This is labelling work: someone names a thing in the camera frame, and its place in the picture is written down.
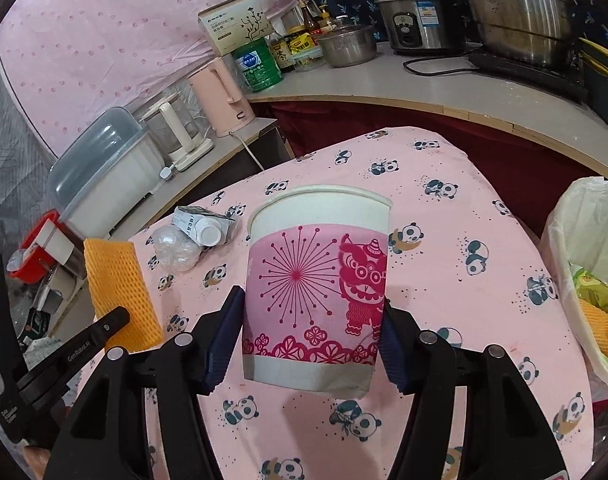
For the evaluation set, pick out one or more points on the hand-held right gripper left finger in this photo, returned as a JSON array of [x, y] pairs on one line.
[[224, 340]]

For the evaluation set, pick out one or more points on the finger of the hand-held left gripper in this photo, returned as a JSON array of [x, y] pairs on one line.
[[79, 352]]

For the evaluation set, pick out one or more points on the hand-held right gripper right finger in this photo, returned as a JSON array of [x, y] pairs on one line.
[[391, 355]]

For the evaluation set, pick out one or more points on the orange foam net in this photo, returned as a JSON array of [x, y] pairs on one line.
[[601, 327], [119, 290]]

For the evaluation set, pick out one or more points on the pink printed paper cup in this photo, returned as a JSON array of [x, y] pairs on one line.
[[314, 285]]

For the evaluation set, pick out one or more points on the bin with white liner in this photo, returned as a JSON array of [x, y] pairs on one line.
[[564, 240]]

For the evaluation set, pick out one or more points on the person's left hand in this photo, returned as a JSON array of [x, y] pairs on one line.
[[36, 455]]

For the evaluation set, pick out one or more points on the crumpled clear plastic wrap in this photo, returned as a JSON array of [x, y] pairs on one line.
[[176, 252]]

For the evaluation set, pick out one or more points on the red plastic box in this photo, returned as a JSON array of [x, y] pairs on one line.
[[21, 271]]

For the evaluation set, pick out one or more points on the crushed milk carton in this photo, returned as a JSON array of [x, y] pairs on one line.
[[204, 227]]

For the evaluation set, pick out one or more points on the pink panda tablecloth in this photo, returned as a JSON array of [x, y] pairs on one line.
[[434, 240]]

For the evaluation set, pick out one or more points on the clear-lid dish container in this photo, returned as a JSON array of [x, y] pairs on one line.
[[99, 170]]

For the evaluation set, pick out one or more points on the dark red cloth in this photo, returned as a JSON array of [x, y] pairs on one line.
[[484, 150]]

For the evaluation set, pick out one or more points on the pink electric kettle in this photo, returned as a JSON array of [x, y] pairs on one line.
[[219, 95]]

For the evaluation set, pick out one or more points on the green tin can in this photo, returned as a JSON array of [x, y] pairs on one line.
[[256, 67]]

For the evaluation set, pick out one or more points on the dark sauce jar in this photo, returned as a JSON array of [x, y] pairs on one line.
[[283, 52]]

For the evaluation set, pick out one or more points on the yellow label jar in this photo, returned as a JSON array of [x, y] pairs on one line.
[[304, 42]]

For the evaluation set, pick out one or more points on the small steel pot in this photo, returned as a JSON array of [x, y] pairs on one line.
[[346, 50]]

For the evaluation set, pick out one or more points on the black induction cooker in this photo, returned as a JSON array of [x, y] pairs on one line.
[[534, 77]]

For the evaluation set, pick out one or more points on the white cardboard box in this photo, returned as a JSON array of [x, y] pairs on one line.
[[234, 27]]

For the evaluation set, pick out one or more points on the pink dotted curtain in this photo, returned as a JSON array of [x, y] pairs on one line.
[[109, 35]]

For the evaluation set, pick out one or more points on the brown sauce bottle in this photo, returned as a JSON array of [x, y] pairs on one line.
[[311, 17]]

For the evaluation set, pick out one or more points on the yellow oil bottle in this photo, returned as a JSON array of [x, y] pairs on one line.
[[326, 16]]

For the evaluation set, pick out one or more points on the steel rice cooker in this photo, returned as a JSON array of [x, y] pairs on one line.
[[414, 15]]

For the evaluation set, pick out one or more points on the large steel steamer pot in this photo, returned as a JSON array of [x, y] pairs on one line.
[[514, 20]]

